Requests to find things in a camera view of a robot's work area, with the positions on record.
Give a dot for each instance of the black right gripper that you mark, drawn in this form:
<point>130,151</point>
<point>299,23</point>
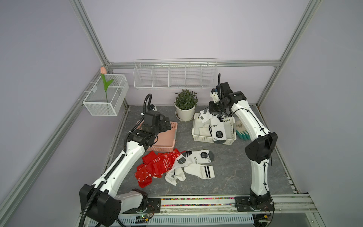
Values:
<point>211,109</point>

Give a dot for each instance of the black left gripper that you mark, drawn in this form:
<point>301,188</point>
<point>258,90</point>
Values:
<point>163,127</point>

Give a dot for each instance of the white sport sock grey heel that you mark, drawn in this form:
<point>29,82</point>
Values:
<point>216,123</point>

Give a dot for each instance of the white sport sock grey toe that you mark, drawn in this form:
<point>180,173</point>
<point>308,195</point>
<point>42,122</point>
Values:
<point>202,157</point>

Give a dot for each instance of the white sock two black stripes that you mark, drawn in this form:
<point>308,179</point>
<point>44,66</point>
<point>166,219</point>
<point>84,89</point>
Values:
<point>205,130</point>

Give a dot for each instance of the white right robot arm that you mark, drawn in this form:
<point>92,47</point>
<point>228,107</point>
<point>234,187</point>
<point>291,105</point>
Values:
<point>263,141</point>

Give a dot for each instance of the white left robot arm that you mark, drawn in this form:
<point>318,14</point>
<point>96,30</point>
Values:
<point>98,201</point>

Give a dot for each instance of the pink perforated plastic basket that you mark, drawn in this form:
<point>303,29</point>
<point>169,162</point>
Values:
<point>166,136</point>

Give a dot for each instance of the white perforated plastic basket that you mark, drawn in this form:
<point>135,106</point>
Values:
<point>229,128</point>

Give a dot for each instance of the white plant pot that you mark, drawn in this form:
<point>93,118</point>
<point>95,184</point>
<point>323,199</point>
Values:
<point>184,115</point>

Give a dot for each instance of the green potted plant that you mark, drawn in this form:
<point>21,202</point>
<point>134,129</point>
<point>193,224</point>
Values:
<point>186,99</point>

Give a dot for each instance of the green white garden glove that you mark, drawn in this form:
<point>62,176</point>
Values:
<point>241,131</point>

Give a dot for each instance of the red patterned sock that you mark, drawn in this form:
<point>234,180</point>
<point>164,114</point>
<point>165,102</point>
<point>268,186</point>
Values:
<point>159,163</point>
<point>145,175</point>

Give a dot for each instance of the white striped ankle sock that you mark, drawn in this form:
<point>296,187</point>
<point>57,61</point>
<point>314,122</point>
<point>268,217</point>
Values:
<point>201,171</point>

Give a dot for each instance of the pink artificial tulip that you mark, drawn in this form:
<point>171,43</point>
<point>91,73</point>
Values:
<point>106,83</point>

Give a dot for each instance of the white wire wall shelf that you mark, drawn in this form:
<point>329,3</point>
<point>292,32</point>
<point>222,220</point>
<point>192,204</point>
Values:
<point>175,74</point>

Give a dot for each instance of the white mesh wall box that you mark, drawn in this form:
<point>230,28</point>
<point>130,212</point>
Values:
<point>95,101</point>

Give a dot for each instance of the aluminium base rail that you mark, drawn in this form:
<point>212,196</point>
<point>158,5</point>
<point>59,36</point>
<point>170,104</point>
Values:
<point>227,204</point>

